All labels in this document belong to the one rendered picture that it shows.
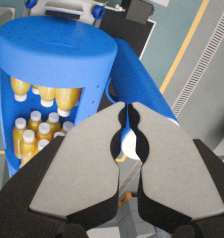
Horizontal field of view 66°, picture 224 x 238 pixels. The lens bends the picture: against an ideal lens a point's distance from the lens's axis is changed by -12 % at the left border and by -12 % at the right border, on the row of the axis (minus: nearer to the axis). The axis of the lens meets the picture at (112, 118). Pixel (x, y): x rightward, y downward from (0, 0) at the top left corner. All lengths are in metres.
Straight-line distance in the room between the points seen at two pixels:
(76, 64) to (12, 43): 0.13
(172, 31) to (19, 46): 1.59
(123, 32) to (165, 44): 0.50
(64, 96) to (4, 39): 0.22
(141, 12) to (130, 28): 0.94
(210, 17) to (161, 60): 0.68
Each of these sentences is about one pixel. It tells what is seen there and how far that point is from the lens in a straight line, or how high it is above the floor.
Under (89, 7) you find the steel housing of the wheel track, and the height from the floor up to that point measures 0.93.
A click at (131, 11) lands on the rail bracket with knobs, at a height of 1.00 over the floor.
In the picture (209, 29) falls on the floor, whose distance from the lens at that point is 2.04.
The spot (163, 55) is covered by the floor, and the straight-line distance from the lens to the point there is 1.89.
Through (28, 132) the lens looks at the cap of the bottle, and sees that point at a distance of 0.66.
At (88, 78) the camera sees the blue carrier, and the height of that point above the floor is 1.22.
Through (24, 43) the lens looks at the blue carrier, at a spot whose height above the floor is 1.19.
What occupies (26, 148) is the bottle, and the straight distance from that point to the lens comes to 0.67.
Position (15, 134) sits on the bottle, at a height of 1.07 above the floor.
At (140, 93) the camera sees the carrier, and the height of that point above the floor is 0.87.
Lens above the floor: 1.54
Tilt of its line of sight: 45 degrees down
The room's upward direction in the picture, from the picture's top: 165 degrees clockwise
